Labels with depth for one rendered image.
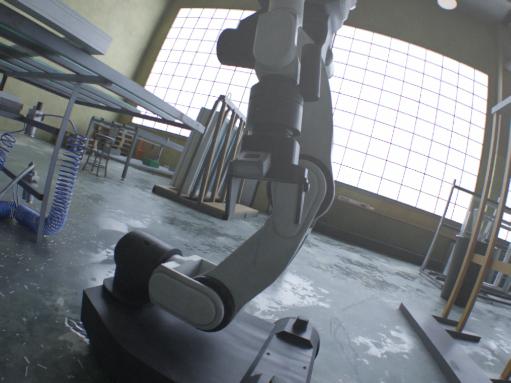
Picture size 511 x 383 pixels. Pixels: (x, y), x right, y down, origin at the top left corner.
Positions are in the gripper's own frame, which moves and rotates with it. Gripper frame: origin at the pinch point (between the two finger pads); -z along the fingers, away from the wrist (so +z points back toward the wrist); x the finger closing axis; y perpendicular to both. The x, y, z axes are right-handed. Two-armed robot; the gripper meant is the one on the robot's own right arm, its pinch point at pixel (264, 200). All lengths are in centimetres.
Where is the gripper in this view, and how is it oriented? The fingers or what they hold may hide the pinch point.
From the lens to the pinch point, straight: 42.4
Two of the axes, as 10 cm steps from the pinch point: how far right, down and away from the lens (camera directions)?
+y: 2.8, 0.7, 9.6
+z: 1.2, -9.9, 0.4
